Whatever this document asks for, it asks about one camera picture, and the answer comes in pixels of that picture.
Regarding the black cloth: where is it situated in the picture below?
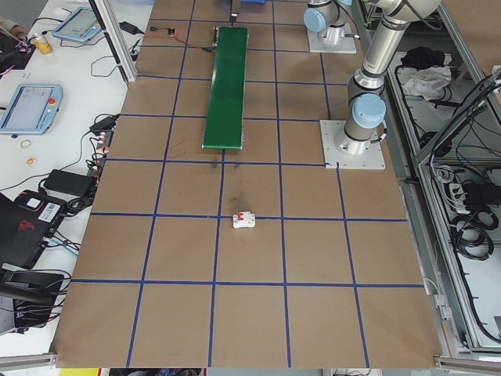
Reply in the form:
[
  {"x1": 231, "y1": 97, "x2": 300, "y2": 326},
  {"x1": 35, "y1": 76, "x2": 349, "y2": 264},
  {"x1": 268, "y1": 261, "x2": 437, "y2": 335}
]
[{"x1": 400, "y1": 45, "x2": 446, "y2": 68}]

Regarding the white red circuit breaker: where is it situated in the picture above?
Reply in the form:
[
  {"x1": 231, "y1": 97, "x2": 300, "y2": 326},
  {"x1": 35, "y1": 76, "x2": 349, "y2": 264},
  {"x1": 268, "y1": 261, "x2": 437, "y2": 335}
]
[{"x1": 232, "y1": 210, "x2": 258, "y2": 231}]

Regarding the white power strip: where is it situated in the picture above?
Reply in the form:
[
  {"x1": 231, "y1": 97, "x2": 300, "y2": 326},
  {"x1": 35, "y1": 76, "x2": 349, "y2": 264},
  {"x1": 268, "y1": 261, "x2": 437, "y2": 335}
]
[{"x1": 447, "y1": 181, "x2": 471, "y2": 215}]

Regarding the green conveyor belt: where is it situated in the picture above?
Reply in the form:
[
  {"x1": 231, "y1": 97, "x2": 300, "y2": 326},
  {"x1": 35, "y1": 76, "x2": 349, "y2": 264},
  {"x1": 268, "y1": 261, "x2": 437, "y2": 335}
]
[{"x1": 200, "y1": 24, "x2": 251, "y2": 153}]

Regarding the metal bar frame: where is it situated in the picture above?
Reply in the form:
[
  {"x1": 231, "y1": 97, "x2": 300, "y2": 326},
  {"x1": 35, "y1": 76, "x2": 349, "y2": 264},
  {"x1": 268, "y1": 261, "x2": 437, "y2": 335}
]
[{"x1": 350, "y1": 0, "x2": 501, "y2": 360}]

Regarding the blue grey teach pendant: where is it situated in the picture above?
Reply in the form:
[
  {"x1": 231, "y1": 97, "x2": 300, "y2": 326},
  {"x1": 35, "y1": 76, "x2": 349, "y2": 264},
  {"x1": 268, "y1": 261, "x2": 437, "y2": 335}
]
[
  {"x1": 0, "y1": 82, "x2": 64, "y2": 136},
  {"x1": 51, "y1": 6, "x2": 104, "y2": 44}
]

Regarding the aluminium profile post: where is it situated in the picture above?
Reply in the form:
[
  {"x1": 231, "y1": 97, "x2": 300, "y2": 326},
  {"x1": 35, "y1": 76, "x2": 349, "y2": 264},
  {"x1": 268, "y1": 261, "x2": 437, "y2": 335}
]
[{"x1": 87, "y1": 0, "x2": 139, "y2": 85}]

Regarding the red black conveyor cable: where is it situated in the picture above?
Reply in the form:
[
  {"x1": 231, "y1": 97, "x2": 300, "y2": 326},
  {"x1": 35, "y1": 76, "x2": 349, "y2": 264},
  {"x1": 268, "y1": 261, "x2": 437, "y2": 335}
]
[{"x1": 143, "y1": 31, "x2": 217, "y2": 53}]

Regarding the black coiled cable bundle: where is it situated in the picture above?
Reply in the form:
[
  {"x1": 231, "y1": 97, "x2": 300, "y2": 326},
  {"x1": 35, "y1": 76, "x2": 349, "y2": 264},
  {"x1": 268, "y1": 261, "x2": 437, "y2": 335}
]
[{"x1": 449, "y1": 217, "x2": 496, "y2": 261}]

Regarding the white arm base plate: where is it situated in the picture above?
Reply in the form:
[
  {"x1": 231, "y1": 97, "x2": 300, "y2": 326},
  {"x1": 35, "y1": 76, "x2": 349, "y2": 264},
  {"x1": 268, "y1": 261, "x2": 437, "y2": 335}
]
[
  {"x1": 308, "y1": 22, "x2": 359, "y2": 55},
  {"x1": 319, "y1": 118, "x2": 387, "y2": 171}
]

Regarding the black small power adapter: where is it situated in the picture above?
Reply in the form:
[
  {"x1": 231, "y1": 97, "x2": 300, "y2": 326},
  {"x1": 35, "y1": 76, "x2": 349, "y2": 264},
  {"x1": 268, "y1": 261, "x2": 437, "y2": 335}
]
[{"x1": 118, "y1": 20, "x2": 145, "y2": 35}]

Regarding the white cloth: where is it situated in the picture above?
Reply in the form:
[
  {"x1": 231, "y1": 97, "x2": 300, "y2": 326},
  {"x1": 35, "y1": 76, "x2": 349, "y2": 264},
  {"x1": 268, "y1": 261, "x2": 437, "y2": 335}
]
[{"x1": 402, "y1": 65, "x2": 456, "y2": 102}]

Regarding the black power strip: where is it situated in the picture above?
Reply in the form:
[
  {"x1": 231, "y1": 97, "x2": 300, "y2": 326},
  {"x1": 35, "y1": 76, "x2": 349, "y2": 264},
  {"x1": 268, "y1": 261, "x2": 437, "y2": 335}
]
[{"x1": 88, "y1": 128, "x2": 115, "y2": 160}]

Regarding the black laptop computer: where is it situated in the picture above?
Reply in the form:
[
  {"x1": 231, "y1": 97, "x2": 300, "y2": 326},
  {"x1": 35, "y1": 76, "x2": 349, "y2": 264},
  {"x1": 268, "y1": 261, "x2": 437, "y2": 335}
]
[{"x1": 0, "y1": 189, "x2": 67, "y2": 270}]

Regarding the black power brick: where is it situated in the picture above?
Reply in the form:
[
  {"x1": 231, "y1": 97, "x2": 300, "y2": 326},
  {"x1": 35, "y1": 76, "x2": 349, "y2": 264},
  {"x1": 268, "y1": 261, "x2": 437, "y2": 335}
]
[{"x1": 41, "y1": 168, "x2": 98, "y2": 197}]

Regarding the yellow drink can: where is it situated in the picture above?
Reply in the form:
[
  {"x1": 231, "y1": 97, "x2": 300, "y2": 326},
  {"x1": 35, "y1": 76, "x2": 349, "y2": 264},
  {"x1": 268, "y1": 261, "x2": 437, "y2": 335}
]
[{"x1": 30, "y1": 32, "x2": 55, "y2": 56}]

